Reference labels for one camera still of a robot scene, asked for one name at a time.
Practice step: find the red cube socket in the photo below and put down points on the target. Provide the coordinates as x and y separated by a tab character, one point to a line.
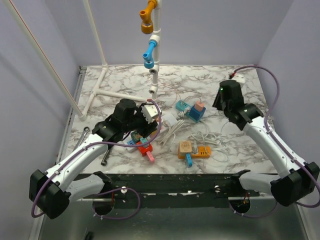
145	149

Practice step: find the teal cube plug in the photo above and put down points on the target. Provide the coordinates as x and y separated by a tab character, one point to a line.
143	140

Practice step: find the white long power strip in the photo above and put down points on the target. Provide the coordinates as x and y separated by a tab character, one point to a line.
131	146

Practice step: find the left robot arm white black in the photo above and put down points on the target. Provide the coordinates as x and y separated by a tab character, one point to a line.
51	191

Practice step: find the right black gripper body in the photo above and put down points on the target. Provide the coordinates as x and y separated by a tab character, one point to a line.
220	104

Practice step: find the dark metal T-handle tool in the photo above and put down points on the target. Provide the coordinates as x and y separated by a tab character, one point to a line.
104	160

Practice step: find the dark blue cube socket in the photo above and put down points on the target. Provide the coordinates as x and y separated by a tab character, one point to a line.
196	115

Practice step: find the salmon plug on blue cube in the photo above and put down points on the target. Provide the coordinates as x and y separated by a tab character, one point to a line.
199	106

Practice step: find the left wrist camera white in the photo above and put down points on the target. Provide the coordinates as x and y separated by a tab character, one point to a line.
150	112

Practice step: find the white PVC pipe frame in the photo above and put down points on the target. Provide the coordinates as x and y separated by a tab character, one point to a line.
82	114

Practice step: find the silver ratchet wrench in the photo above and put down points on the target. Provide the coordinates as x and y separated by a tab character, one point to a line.
85	131

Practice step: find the blue valve fitting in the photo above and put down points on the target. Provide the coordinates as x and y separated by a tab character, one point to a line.
148	55

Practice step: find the orange power strip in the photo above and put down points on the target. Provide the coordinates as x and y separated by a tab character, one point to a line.
203	152

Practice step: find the pink plug adapter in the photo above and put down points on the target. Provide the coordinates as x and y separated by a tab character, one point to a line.
150	157

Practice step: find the wooden cube socket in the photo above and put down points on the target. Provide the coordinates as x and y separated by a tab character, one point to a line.
185	147

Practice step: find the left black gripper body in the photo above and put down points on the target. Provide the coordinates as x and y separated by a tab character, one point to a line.
139	123

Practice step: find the light blue plug adapter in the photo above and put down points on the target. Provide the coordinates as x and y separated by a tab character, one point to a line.
188	160

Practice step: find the orange valve fitting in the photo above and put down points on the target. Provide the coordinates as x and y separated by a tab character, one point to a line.
146	17

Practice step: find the dark green tiger cube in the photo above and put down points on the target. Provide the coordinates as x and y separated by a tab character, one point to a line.
135	136

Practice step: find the teal USB power strip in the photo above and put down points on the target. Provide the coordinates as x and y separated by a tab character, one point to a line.
182	106

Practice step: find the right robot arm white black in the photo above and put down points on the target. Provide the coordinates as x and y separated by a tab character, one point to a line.
295	177

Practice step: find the black mounting rail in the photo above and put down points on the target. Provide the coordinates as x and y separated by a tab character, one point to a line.
168	191

